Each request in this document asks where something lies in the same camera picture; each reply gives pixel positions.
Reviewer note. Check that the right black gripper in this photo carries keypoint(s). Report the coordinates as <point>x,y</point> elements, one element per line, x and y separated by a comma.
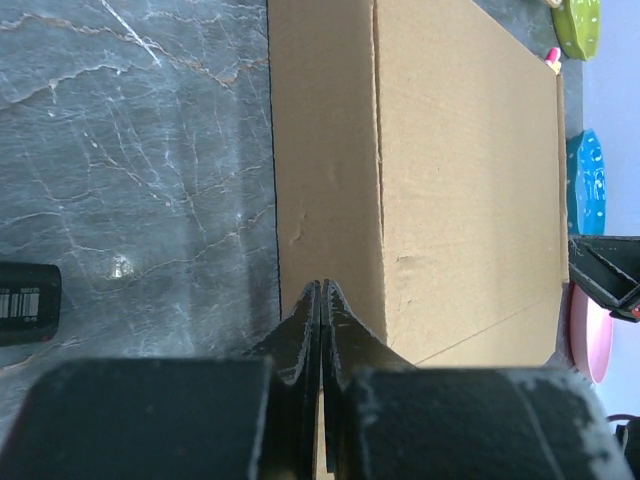
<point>606,268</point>

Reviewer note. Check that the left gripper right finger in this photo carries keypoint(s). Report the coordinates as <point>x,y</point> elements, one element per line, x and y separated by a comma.
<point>388,419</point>

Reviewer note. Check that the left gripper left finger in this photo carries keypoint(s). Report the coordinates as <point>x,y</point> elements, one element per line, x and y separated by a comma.
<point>251,416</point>

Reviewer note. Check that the brown cardboard box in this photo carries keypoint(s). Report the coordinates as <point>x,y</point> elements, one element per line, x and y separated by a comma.
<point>417,158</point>

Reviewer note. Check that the pink plate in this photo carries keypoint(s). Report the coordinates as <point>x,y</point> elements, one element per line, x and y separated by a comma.
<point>591,336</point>

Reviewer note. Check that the blue dotted plate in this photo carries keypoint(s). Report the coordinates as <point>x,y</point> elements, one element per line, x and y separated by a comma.
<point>586,185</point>

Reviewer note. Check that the pink flower toy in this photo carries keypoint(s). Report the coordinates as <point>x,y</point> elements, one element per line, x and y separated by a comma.
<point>553,59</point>

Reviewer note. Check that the green dotted plate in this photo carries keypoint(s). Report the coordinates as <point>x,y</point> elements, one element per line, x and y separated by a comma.
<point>577,24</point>

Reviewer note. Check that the pink black highlighter marker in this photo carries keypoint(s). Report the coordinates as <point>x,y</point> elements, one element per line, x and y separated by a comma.
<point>30,303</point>

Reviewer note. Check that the beige floral plate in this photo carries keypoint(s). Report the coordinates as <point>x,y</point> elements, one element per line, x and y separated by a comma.
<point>553,3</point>

